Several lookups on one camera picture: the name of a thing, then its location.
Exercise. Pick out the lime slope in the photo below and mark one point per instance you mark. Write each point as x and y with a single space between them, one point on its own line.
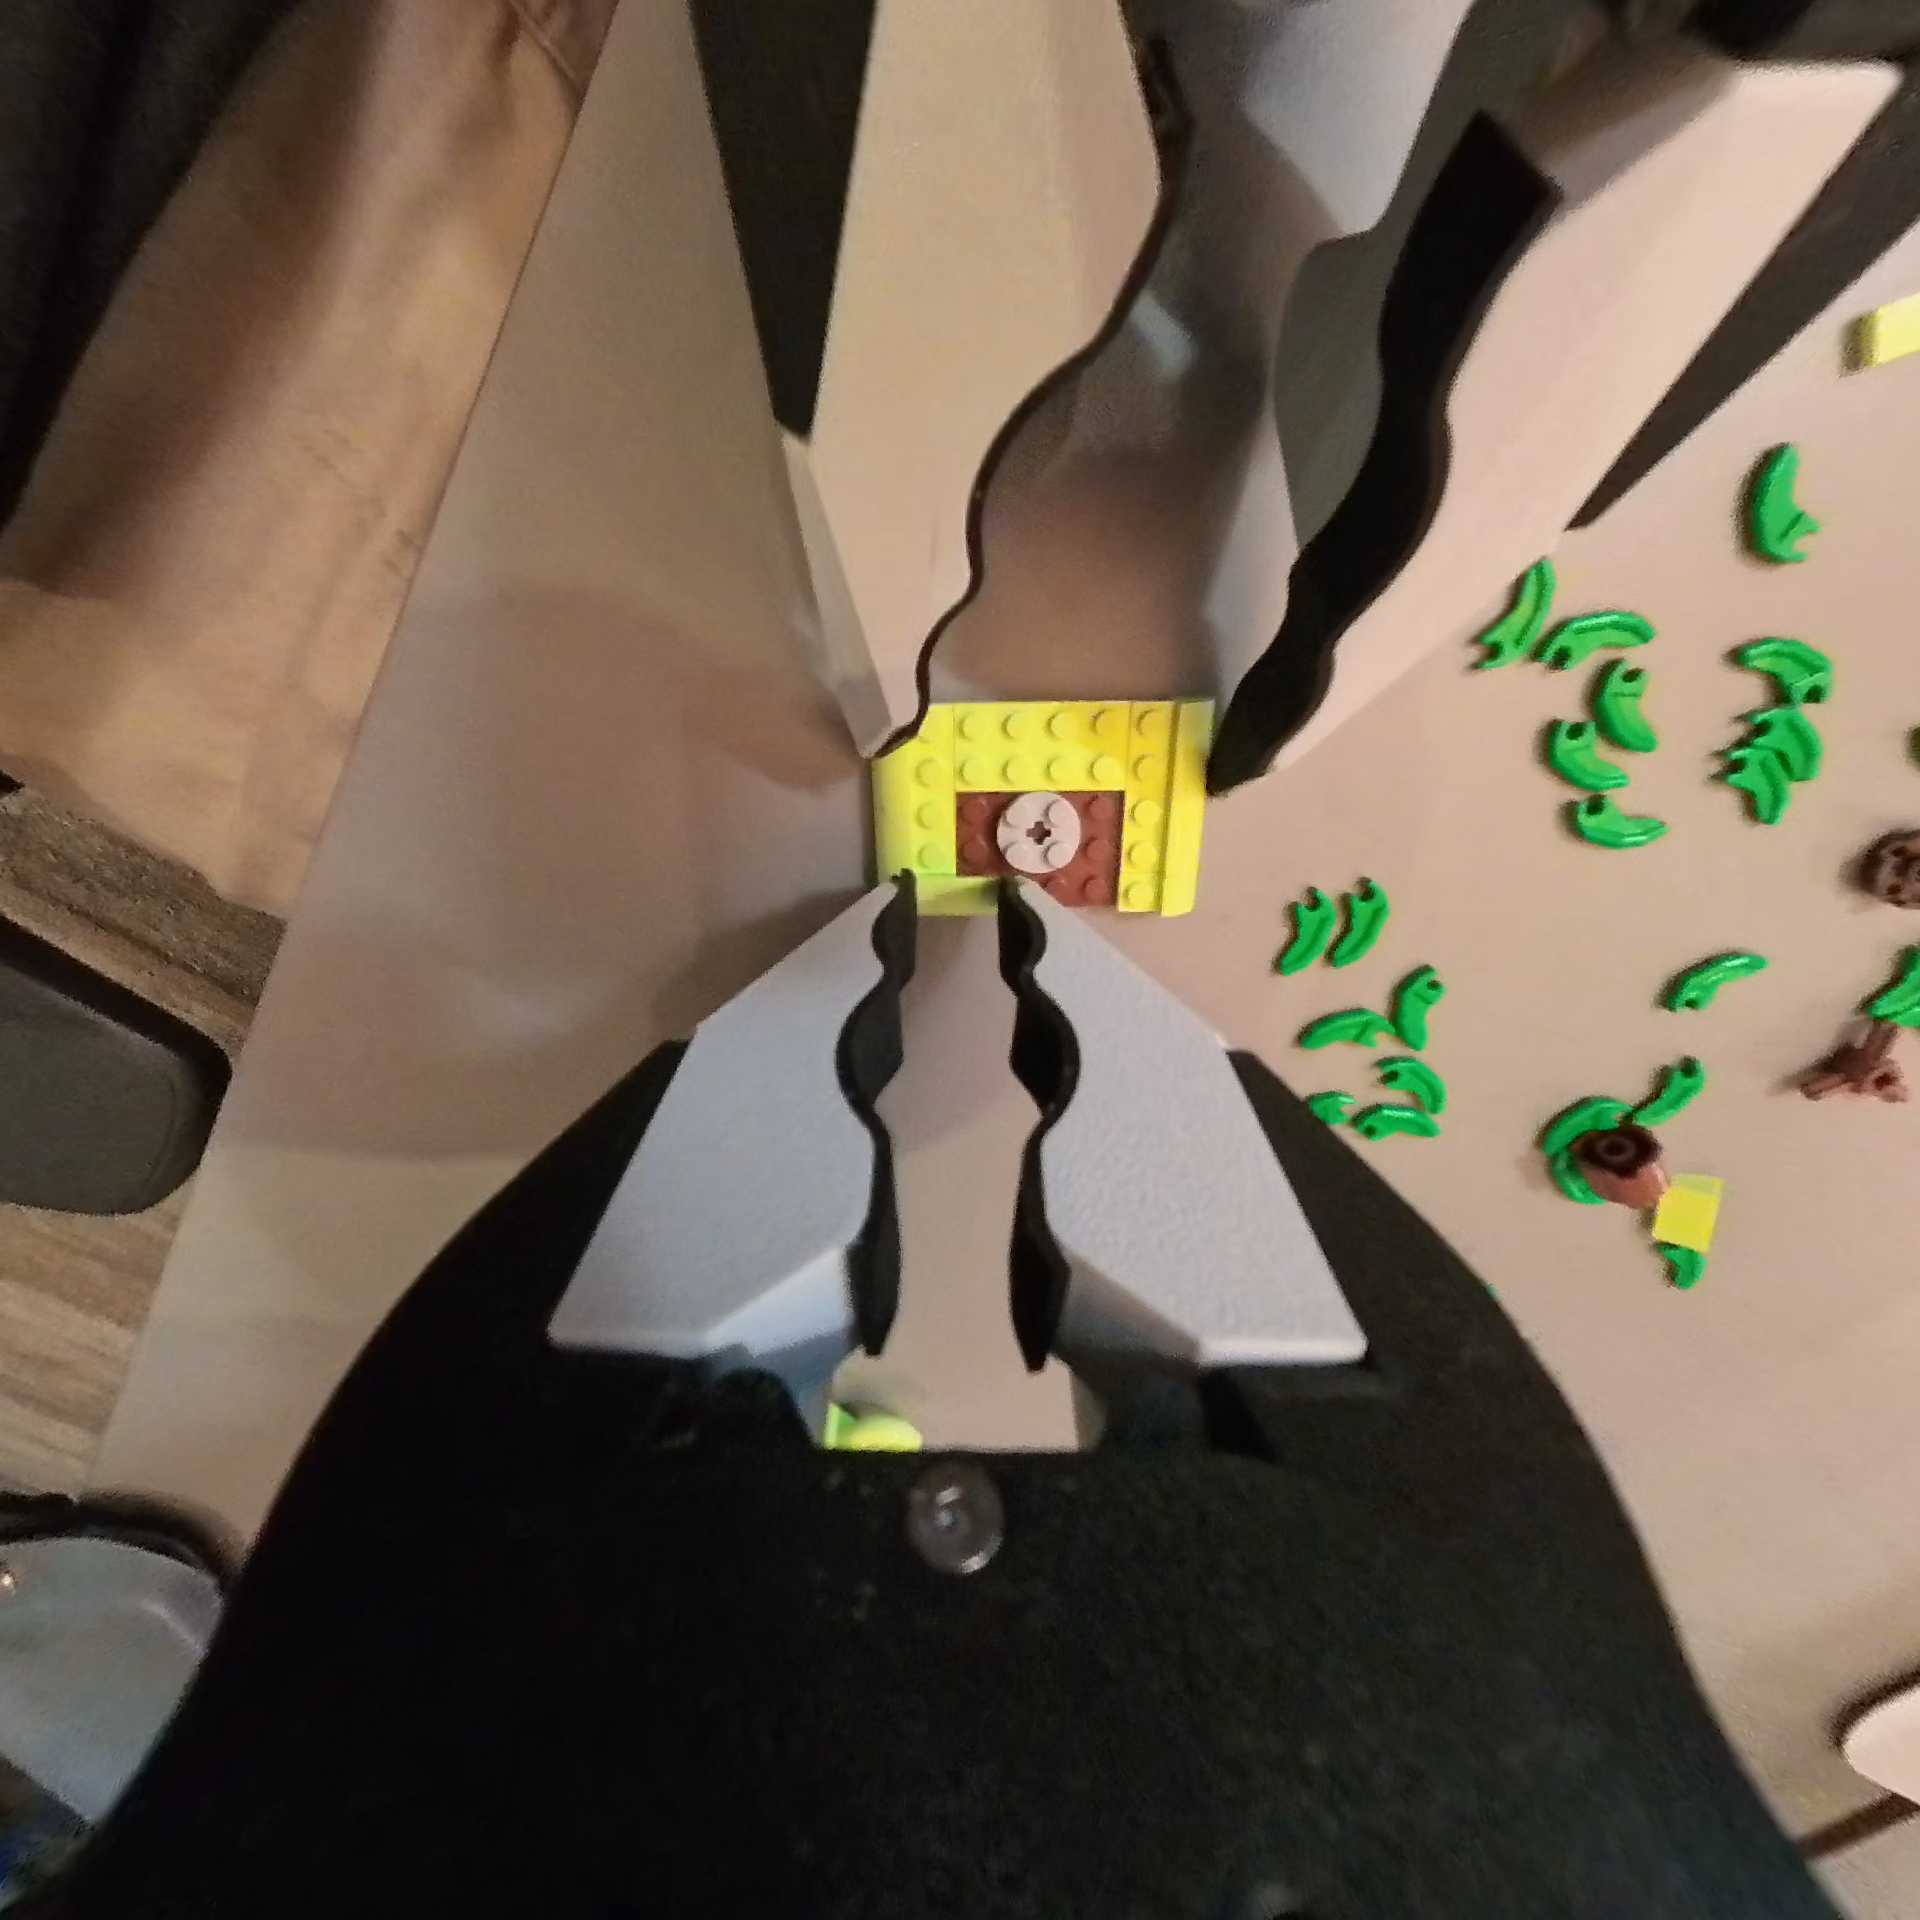
1688 1212

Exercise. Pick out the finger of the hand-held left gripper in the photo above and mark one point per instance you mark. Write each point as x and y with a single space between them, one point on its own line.
1576 345
973 224

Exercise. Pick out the brown round brick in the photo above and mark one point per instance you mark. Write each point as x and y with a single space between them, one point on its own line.
1621 1166

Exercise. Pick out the scattered green leaf pieces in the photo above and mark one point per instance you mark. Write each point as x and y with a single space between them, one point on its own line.
1621 705

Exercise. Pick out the brown round holed plate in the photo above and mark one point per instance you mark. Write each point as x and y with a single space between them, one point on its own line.
1897 870

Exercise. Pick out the beige seat cushion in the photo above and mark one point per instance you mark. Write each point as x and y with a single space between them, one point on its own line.
300 452

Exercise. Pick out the grey round plate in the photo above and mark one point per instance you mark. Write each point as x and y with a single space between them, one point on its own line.
1040 831

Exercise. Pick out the brown three-pronged piece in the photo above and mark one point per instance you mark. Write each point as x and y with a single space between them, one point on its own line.
1857 1068

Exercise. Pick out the brown studded plate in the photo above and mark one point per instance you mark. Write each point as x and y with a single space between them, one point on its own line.
1103 862

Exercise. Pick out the narrow lime smooth tile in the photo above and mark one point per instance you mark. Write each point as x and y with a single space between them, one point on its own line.
1891 329

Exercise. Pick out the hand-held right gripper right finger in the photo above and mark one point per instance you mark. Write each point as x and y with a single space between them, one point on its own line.
1184 1200

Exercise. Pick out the pale rounded board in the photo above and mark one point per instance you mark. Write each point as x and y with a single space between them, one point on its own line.
1887 1741

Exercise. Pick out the small lime curved brick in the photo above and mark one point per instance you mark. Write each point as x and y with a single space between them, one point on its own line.
1157 892
900 855

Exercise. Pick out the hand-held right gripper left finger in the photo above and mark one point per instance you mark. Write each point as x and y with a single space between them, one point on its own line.
720 1200

